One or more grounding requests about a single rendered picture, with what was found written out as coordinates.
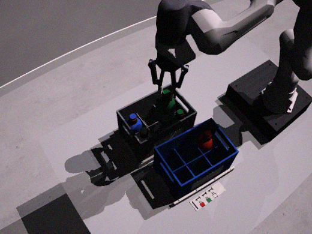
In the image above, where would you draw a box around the black divided crate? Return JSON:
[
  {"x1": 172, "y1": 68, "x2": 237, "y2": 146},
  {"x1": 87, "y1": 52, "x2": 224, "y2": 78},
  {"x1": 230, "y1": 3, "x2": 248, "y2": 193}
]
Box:
[{"x1": 116, "y1": 89, "x2": 197, "y2": 162}]

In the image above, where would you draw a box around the white paper pick list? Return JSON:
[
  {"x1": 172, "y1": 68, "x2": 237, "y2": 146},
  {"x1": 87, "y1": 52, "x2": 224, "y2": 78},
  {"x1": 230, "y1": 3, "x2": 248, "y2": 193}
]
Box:
[{"x1": 190, "y1": 181, "x2": 226, "y2": 211}]

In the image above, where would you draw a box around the blue bottle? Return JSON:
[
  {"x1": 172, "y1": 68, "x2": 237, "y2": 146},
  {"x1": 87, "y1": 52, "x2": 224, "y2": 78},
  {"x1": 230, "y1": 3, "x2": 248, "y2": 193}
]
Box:
[{"x1": 126, "y1": 113, "x2": 142, "y2": 134}]

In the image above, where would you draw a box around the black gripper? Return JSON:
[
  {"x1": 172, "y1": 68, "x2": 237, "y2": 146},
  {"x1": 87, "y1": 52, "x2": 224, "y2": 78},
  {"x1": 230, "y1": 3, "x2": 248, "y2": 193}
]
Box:
[{"x1": 148, "y1": 52, "x2": 189, "y2": 101}]

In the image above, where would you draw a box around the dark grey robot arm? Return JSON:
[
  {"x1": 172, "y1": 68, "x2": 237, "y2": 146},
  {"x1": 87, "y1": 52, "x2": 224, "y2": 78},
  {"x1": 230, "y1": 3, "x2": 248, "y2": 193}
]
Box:
[{"x1": 155, "y1": 0, "x2": 312, "y2": 114}]

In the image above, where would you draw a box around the dark blue crate with dividers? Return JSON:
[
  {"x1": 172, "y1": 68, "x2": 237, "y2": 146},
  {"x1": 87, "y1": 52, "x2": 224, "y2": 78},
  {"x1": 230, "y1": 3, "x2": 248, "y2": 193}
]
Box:
[{"x1": 153, "y1": 118, "x2": 239, "y2": 201}]

